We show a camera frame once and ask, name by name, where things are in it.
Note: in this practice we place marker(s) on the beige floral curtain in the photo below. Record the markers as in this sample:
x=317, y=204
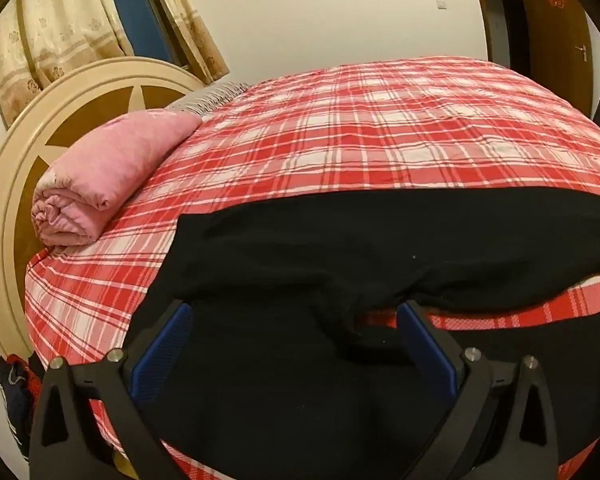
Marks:
x=190, y=15
x=55, y=25

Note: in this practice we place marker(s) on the dark red printed cloth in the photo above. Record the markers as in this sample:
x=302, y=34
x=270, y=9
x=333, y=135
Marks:
x=15, y=390

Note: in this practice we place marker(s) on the grey striped pillow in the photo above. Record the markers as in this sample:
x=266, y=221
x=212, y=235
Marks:
x=205, y=97

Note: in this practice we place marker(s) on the blue window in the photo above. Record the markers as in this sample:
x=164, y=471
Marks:
x=140, y=25

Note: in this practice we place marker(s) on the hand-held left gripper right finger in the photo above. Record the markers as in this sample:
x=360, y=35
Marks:
x=427, y=355

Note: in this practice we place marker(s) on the red plaid bed sheet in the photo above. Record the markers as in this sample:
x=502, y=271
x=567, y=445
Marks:
x=355, y=135

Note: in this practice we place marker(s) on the cream round headboard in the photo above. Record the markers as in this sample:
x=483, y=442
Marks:
x=10, y=185

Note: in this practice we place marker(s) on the pink folded blanket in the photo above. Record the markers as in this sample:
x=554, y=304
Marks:
x=110, y=165

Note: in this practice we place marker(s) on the brown wooden door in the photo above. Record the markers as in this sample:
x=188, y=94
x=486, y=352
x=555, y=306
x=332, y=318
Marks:
x=555, y=50

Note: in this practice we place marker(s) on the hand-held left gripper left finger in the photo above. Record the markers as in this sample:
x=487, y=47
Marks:
x=162, y=355

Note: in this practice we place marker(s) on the brown door frame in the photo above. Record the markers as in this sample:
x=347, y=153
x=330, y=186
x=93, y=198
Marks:
x=485, y=10

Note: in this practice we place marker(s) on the black pants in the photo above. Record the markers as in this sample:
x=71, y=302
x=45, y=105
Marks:
x=305, y=260

